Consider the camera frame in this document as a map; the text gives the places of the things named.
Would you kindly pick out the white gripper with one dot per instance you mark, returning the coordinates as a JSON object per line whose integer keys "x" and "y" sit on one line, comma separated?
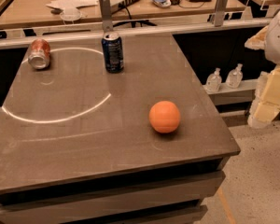
{"x": 278, "y": 36}

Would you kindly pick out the blue pepsi can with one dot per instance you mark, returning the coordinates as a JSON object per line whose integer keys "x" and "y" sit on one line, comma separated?
{"x": 113, "y": 52}

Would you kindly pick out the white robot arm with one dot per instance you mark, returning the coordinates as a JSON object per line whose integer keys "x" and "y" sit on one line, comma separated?
{"x": 272, "y": 42}

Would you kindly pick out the red soda can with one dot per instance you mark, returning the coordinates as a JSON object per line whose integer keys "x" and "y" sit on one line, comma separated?
{"x": 39, "y": 54}

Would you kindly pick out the clear sanitizer bottle right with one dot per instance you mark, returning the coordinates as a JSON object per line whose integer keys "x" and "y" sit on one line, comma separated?
{"x": 235, "y": 77}

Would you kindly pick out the clear sanitizer bottle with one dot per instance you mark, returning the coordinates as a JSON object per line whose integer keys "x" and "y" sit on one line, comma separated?
{"x": 213, "y": 81}
{"x": 235, "y": 77}

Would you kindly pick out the clear sanitizer bottle left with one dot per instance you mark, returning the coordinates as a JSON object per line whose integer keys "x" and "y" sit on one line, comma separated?
{"x": 213, "y": 81}

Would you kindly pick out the orange ball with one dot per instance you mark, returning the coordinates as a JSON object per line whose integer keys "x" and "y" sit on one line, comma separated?
{"x": 164, "y": 117}

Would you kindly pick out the grey drawer cabinet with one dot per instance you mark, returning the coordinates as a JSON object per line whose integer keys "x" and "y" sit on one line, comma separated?
{"x": 173, "y": 201}

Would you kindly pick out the white blue packet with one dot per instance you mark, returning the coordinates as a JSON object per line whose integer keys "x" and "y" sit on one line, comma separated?
{"x": 162, "y": 3}

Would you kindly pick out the white paper sheets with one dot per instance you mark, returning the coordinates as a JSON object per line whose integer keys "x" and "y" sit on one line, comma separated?
{"x": 72, "y": 3}

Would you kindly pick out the clear plastic lid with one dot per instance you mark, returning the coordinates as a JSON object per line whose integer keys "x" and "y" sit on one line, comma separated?
{"x": 70, "y": 14}

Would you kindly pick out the wooden background desk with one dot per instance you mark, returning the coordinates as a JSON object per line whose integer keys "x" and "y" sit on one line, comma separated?
{"x": 33, "y": 13}

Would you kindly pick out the grey metal post right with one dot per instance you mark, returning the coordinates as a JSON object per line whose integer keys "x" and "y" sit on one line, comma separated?
{"x": 219, "y": 15}

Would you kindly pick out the grey metal post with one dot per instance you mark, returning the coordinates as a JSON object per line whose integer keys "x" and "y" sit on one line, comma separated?
{"x": 219, "y": 15}
{"x": 106, "y": 15}

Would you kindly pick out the grey metal post left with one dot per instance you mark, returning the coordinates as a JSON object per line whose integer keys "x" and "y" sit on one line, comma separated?
{"x": 106, "y": 15}

